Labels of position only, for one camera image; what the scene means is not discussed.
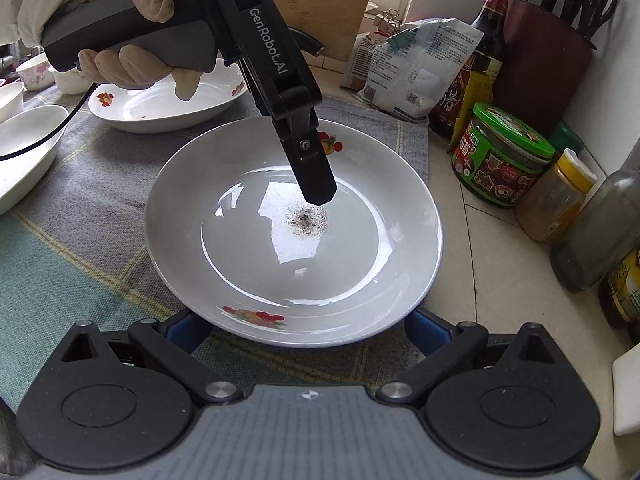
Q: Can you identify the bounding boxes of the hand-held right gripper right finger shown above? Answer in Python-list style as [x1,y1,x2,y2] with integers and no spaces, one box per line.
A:
[376,307,561,409]

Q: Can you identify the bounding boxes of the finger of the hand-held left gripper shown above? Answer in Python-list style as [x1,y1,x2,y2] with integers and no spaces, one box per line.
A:
[271,104,338,206]

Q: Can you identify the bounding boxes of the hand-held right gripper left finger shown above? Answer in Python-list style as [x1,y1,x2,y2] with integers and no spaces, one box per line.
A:
[59,308,242,409]

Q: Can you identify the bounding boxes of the white pink floral bowl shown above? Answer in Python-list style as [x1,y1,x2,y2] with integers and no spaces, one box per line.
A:
[0,81,26,125]
[49,65,92,96]
[15,52,55,92]

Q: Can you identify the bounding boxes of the bamboo cutting board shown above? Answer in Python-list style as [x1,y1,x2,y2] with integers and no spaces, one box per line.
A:
[260,0,383,63]

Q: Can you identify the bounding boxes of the red and white bag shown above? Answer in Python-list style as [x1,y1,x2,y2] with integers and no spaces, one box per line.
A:
[340,22,401,91]

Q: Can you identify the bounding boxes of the white plastic bag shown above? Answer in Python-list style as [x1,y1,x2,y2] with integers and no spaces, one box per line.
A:
[352,17,485,126]

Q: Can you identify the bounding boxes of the grey plaid cloth mat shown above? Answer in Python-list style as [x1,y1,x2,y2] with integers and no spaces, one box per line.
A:
[0,80,431,396]

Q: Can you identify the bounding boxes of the teal binder clip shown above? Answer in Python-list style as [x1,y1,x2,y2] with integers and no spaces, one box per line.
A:
[387,27,421,51]

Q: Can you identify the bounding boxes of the yellow packet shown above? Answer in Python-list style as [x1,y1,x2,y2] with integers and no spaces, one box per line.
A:
[450,72,493,153]

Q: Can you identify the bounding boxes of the yellow lid spice bottle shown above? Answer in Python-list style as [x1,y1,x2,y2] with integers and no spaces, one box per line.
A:
[515,148,598,245]

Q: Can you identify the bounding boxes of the green lid sauce jar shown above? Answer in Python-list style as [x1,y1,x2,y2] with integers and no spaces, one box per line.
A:
[451,102,556,208]

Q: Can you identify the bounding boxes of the clear glass bottle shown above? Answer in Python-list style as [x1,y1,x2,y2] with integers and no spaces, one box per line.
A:
[550,157,640,292]

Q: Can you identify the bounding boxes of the yellow label bottle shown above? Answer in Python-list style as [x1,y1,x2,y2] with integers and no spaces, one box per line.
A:
[597,250,640,331]

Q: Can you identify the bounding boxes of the white plastic box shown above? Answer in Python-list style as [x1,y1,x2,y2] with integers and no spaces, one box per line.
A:
[612,345,640,436]

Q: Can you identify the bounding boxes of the dark soy sauce bottle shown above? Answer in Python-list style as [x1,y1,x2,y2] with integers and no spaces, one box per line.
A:
[429,0,517,141]

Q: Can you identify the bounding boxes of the small green cap bottle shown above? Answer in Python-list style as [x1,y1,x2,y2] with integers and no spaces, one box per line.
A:
[550,122,586,161]

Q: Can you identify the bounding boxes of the dark red knife block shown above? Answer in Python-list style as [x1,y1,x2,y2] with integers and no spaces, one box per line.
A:
[492,0,598,138]

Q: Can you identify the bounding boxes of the black scissors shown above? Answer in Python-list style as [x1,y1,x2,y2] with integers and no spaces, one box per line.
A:
[582,0,619,43]

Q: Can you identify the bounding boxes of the metal wire binder clip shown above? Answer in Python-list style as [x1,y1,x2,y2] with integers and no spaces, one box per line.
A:
[372,9,401,36]

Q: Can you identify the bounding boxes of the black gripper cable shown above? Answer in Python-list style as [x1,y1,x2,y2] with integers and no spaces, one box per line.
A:
[0,80,98,161]

